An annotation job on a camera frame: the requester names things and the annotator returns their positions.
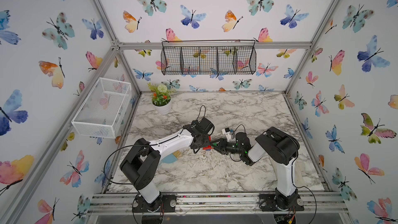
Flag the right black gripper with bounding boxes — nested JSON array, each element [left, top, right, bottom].
[[210, 138, 244, 156]]

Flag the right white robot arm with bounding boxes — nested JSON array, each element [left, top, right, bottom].
[[210, 127, 300, 198]]

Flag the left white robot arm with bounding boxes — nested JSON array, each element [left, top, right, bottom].
[[119, 117, 215, 204]]

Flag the white flower pot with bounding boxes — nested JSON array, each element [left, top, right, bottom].
[[154, 100, 172, 115]]

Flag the green artificial plant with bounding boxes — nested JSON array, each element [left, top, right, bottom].
[[147, 83, 174, 107]]

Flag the white mesh basket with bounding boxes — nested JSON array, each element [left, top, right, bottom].
[[72, 77, 132, 139]]

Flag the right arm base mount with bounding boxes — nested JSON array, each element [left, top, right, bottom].
[[259, 189, 304, 212]]

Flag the black wire basket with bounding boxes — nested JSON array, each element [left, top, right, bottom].
[[160, 40, 257, 76]]

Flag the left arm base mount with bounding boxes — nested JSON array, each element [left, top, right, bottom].
[[132, 194, 177, 213]]

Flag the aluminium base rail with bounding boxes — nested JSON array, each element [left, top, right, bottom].
[[88, 191, 349, 216]]

